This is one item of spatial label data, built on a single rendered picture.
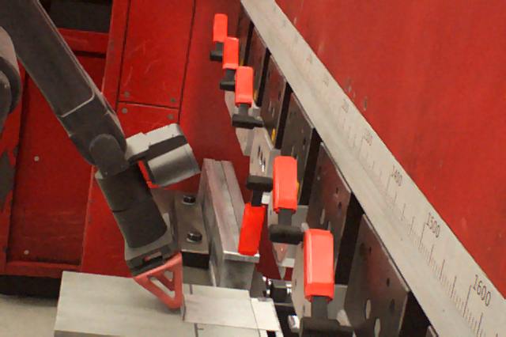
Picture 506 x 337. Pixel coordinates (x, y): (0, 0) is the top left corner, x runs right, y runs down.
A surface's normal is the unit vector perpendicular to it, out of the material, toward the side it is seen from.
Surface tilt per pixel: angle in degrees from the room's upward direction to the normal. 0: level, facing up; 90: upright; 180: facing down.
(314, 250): 39
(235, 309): 0
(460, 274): 90
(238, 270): 90
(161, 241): 31
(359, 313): 90
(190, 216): 0
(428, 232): 90
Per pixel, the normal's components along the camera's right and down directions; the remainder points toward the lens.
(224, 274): 0.08, 0.32
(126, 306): 0.15, -0.94
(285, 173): 0.18, -0.53
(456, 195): -0.98, -0.12
